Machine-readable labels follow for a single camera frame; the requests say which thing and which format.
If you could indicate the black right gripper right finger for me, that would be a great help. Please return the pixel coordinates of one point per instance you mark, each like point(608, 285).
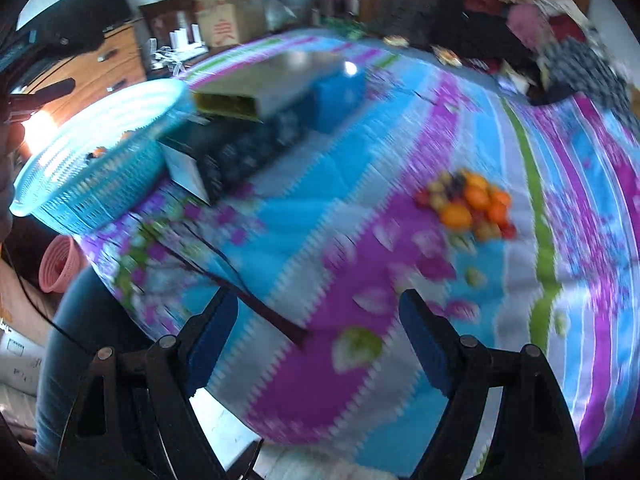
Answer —
point(534, 436)

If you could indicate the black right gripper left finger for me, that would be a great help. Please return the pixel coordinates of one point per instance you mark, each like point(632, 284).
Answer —
point(132, 418)

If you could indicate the light blue plastic basket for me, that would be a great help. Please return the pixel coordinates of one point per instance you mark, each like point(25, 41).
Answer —
point(104, 160)

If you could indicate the blue jeans leg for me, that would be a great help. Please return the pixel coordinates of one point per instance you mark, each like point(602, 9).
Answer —
point(88, 319)

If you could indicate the pink woven basket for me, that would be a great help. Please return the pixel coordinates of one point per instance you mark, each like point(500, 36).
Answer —
point(60, 264)

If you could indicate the colourful striped floral bedsheet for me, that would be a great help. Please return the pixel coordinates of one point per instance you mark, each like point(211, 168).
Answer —
point(329, 237)

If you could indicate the large orange front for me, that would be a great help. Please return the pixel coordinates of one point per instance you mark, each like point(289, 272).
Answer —
point(456, 217)

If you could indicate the orange in pile centre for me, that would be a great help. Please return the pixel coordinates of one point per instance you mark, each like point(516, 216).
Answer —
point(477, 197)

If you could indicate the red tomato pile left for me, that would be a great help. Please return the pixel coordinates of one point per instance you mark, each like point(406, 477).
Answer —
point(422, 199)

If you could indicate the black patterned box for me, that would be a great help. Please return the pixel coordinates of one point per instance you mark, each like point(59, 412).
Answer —
point(210, 159)

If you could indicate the gold red flat box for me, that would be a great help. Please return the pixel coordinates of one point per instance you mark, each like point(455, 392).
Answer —
point(259, 90)

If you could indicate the wooden drawer chest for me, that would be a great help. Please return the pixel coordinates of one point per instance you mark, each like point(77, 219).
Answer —
point(116, 65)

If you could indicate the dark checkered cloth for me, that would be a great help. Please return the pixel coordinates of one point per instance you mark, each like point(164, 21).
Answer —
point(570, 66)

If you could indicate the blue rectangular box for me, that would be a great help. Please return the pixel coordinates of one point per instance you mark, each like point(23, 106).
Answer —
point(337, 98)

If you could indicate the black television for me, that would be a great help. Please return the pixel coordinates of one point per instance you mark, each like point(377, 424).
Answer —
point(65, 29)

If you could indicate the lower cardboard box red print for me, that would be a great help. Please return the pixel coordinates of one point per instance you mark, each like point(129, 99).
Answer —
point(229, 24)

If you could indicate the pink clothing bundle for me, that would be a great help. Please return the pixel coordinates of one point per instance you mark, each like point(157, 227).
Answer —
point(529, 25)

